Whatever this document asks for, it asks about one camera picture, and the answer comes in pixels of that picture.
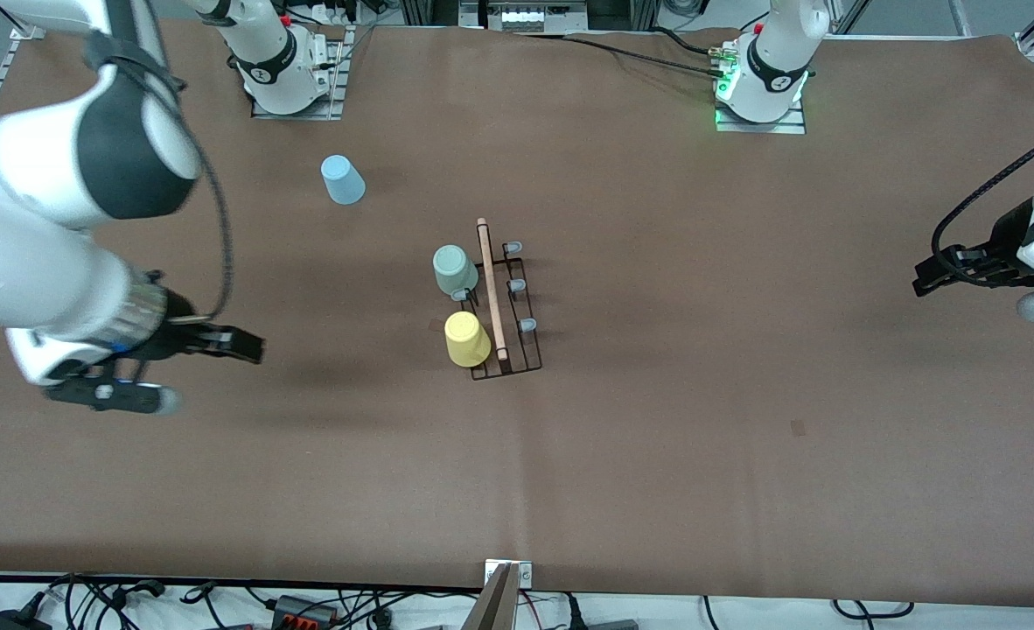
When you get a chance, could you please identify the yellow cup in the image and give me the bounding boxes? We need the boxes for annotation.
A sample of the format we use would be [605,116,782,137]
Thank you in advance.
[444,311,493,368]

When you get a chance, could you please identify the mint green cup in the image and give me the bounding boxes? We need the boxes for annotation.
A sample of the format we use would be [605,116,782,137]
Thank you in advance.
[432,244,480,298]

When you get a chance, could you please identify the black wire cup holder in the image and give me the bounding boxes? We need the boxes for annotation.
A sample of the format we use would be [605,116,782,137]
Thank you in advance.
[450,217,543,382]

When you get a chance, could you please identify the light blue cup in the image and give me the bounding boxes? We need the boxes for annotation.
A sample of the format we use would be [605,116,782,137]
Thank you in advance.
[320,155,367,207]

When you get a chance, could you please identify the black orange connector block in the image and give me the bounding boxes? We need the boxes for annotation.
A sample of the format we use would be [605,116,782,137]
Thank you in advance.
[270,594,340,627]

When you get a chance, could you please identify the white power strip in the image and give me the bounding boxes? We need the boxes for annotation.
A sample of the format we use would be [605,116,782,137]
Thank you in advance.
[307,0,362,27]

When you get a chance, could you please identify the grey control box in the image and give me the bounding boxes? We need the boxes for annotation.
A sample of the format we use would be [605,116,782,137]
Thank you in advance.
[458,0,590,34]

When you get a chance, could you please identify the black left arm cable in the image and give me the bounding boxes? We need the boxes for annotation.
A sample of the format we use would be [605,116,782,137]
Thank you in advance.
[931,39,1034,263]

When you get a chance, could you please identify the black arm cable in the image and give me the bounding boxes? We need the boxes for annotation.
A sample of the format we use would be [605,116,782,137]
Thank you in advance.
[84,33,235,323]
[931,39,1034,263]

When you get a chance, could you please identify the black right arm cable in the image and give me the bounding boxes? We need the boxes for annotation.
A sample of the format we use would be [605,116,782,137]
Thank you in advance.
[84,33,235,323]

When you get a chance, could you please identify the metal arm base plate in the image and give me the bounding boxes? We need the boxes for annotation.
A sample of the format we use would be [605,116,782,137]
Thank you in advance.
[715,39,807,135]
[249,26,356,121]

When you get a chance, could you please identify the black tangled floor cables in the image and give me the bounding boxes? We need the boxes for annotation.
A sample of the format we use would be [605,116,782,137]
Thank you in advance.
[0,573,483,630]

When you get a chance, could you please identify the black looped floor cable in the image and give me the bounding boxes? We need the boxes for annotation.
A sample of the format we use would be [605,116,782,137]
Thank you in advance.
[832,598,917,620]

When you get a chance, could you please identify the wooden camera mount beam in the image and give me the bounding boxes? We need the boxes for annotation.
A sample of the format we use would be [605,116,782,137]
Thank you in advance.
[462,563,520,630]

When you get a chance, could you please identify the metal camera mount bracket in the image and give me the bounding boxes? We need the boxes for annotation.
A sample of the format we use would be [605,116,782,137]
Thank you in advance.
[484,559,534,589]

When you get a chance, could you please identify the black cable on table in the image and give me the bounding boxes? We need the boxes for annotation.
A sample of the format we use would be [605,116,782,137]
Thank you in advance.
[517,26,732,81]

